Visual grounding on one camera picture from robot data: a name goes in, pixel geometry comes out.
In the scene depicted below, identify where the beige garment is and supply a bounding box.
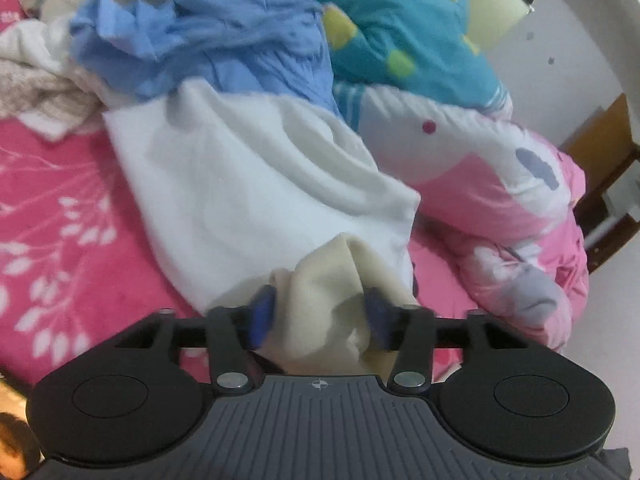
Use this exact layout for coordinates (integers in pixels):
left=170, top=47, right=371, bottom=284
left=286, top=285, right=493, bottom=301
left=267, top=232, right=420, bottom=377

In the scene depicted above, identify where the white garment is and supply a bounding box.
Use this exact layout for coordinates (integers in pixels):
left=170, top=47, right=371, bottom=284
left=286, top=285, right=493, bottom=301
left=101, top=80, right=422, bottom=317

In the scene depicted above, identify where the pale yellow wardrobe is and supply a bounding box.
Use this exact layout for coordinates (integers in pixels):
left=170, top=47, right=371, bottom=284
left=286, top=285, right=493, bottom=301
left=461, top=0, right=534, bottom=54

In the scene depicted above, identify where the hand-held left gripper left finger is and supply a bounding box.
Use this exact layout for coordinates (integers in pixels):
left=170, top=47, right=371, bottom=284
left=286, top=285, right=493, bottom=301
left=115, top=285, right=278, bottom=396

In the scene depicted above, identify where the wooden door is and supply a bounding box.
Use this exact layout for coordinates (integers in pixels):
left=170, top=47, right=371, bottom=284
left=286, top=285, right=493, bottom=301
left=559, top=92, right=636, bottom=171

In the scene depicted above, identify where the pink floral blanket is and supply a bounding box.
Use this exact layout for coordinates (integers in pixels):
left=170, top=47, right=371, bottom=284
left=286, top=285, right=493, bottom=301
left=0, top=0, right=478, bottom=388

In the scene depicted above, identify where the dark wooden door frame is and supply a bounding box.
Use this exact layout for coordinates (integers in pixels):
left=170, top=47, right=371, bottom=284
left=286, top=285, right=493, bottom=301
left=575, top=145, right=640, bottom=277

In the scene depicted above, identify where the cream fleece cloth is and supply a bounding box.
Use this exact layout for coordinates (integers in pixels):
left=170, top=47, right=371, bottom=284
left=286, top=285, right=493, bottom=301
left=0, top=0, right=201, bottom=103

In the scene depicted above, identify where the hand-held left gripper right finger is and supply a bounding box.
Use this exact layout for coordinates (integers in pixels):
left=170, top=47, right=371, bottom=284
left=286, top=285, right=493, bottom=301
left=362, top=287, right=530, bottom=396

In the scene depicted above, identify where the pink printed quilt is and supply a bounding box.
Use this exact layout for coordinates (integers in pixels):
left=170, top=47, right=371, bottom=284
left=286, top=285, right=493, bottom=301
left=332, top=82, right=592, bottom=352

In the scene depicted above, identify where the patterned knit cloth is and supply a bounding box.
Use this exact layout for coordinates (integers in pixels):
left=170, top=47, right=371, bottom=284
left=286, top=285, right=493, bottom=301
left=0, top=55, right=110, bottom=142

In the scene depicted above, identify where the blue garment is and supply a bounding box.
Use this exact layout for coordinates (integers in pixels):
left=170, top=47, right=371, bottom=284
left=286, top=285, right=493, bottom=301
left=69, top=0, right=347, bottom=122

